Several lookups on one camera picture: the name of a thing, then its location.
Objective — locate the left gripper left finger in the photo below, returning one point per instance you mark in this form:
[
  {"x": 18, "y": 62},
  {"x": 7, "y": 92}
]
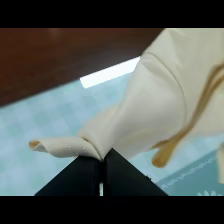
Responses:
[{"x": 80, "y": 178}]

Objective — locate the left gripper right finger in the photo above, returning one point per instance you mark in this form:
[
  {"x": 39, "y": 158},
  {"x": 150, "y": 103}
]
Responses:
[{"x": 128, "y": 178}]

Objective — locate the cream shirt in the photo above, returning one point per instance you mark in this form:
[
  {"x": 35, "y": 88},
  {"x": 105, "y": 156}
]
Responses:
[{"x": 156, "y": 96}]

